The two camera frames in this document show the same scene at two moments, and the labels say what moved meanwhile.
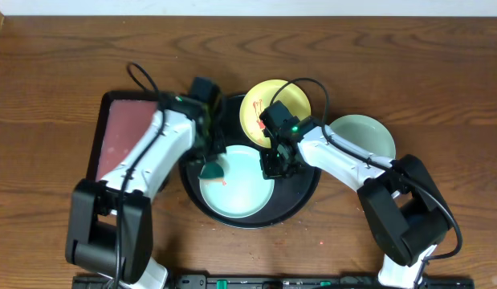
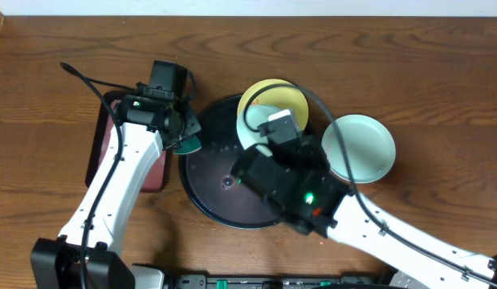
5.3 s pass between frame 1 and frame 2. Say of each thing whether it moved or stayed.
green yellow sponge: moved
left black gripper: moved
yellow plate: stayed
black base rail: stayed
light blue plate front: moved
